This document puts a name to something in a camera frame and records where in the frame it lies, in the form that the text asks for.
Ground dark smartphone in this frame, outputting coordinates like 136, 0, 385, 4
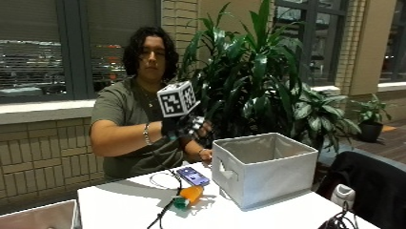
176, 166, 212, 187

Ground white marker cube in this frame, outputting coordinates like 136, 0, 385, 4
156, 80, 202, 118

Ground orange bottle with green cap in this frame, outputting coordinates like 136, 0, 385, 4
172, 185, 205, 211

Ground grey fabric storage box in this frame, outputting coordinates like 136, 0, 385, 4
210, 132, 320, 211

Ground the person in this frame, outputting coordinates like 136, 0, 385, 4
89, 26, 214, 183

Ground tall green leafy plant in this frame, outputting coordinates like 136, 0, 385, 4
176, 0, 308, 146

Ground variegated leafy plant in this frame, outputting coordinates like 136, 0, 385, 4
290, 81, 363, 155

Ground white plastic device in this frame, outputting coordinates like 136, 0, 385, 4
330, 183, 357, 211

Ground grey framed window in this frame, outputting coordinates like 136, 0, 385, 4
0, 0, 162, 105

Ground black plant pot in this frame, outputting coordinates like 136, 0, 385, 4
359, 121, 385, 144

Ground small green plant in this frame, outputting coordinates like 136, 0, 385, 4
350, 93, 393, 126

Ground silver chain bracelet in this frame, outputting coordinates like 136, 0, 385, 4
142, 122, 153, 146

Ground thin necklace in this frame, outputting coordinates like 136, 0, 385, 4
138, 85, 161, 109

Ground thin white cable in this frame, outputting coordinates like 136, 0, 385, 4
149, 171, 182, 191

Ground black glove cable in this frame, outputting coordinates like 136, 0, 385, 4
146, 139, 184, 229

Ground bundle of black cables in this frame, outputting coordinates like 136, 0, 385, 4
317, 200, 362, 229

